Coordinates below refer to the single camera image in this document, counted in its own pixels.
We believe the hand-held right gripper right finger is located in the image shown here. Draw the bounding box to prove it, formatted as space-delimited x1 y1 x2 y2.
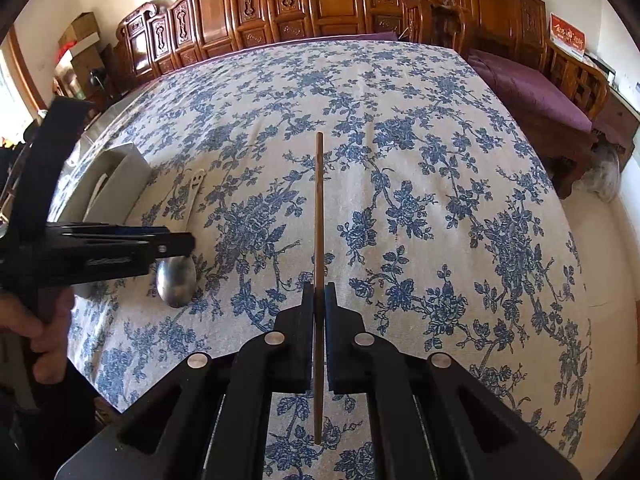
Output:
322 281 583 480

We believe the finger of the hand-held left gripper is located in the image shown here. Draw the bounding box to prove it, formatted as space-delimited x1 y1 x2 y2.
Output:
47 224 197 257

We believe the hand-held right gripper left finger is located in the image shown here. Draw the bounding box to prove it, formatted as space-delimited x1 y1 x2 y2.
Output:
54 280 317 480

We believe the rectangular metal tray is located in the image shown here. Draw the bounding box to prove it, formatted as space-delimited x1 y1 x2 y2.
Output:
62 142 151 226

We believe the metal spoon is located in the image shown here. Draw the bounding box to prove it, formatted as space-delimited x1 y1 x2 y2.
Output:
156 255 197 308

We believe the wooden chopstick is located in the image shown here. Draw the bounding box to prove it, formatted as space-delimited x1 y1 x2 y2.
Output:
314 132 325 445

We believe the person's left hand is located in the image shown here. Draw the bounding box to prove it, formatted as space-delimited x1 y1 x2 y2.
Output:
0 287 76 386

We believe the cardboard box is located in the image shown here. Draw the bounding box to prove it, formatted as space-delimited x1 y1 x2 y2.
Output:
57 12 101 53
70 50 108 86

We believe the blue floral tablecloth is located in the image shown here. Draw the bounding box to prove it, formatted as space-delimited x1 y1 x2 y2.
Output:
60 40 593 480

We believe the person's dark clothing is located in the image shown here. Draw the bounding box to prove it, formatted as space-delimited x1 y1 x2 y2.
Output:
0 375 101 480

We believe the long carved wooden sofa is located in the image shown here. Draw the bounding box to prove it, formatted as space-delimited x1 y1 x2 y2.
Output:
112 0 408 93

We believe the long purple seat cushion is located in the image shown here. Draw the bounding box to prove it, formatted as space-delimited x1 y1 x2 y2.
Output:
177 30 401 68

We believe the translucent plastic bag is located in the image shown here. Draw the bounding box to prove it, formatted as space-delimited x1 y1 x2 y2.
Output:
582 145 621 203

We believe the short purple seat cushion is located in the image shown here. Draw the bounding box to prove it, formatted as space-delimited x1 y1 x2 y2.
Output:
467 50 596 133

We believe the wooden side table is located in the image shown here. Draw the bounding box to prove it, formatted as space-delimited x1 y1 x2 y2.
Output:
595 95 640 158

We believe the short carved wooden sofa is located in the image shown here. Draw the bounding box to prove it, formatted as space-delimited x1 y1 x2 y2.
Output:
402 0 626 198

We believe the red desk calendar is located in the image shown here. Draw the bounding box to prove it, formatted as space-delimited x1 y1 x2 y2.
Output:
549 12 587 58

